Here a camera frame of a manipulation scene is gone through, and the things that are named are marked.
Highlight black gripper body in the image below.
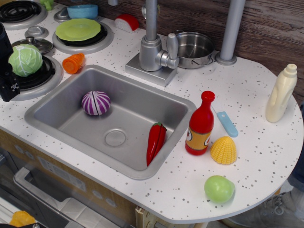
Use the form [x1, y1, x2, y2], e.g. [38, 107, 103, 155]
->
[0, 23, 20, 102]

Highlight blue handled toy knife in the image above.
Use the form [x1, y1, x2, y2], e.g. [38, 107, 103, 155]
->
[212, 104, 238, 137]

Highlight rear left stove burner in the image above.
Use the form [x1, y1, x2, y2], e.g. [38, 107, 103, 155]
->
[0, 0, 48, 30]

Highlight grey stove knob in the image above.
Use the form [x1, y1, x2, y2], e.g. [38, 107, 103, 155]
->
[53, 7, 70, 23]
[24, 25, 49, 39]

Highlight green toy cabbage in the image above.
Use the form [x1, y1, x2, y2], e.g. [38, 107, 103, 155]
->
[9, 44, 43, 77]

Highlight green toy vegetable top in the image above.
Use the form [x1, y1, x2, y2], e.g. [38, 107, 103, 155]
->
[40, 0, 54, 11]

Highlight rear right stove burner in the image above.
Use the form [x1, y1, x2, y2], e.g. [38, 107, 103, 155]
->
[52, 22, 114, 54]

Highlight cream plastic toy bottle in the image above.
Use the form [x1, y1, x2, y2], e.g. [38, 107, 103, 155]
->
[266, 64, 297, 123]

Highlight red toy cheese wedge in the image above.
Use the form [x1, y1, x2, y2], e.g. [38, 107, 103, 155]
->
[114, 14, 139, 33]

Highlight grey rear stove knob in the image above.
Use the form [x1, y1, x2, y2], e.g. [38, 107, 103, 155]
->
[53, 7, 70, 23]

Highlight toy oven door handle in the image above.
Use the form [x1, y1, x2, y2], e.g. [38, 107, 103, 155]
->
[13, 167, 72, 225]

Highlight small stainless steel pot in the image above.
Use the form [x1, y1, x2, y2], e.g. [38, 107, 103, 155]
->
[173, 30, 215, 69]

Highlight green toy plate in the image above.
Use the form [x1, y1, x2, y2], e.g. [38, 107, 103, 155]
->
[55, 18, 101, 41]

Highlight red toy chili pepper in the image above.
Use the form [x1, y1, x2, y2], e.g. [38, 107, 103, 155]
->
[146, 122, 167, 166]

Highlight red toy sauce bottle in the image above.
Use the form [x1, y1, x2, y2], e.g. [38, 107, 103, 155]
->
[185, 91, 215, 155]

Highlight silver toy sink basin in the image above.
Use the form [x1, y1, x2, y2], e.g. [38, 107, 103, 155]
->
[25, 65, 196, 180]

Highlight orange toy carrot piece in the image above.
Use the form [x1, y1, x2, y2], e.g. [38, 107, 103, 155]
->
[62, 53, 85, 74]

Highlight grey sneaker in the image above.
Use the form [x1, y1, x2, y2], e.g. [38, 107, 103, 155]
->
[223, 191, 304, 228]

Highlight grey support pole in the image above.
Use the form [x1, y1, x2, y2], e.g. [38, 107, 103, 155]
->
[215, 0, 246, 66]

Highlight steel pot lid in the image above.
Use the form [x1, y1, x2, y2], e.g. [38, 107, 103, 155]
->
[12, 37, 54, 54]

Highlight stove burner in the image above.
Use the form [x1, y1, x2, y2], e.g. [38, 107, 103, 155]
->
[11, 56, 63, 101]
[52, 22, 114, 54]
[0, 0, 48, 30]

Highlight blue toy bowl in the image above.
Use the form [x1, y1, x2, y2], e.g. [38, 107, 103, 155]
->
[67, 4, 98, 19]

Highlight yellow toy on floor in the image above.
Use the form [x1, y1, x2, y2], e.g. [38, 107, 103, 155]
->
[9, 211, 36, 228]

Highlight front left stove burner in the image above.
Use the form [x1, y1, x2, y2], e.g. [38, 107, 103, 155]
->
[11, 56, 63, 101]

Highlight silver toy faucet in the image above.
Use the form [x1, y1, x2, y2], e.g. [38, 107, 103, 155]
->
[125, 0, 180, 87]

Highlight green toy lime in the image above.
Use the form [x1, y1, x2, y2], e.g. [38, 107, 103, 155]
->
[204, 175, 235, 203]

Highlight yellow toy corn piece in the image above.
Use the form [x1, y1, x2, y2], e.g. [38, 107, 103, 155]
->
[210, 136, 237, 165]

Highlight purple striped toy onion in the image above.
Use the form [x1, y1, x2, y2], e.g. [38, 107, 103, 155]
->
[81, 91, 111, 116]

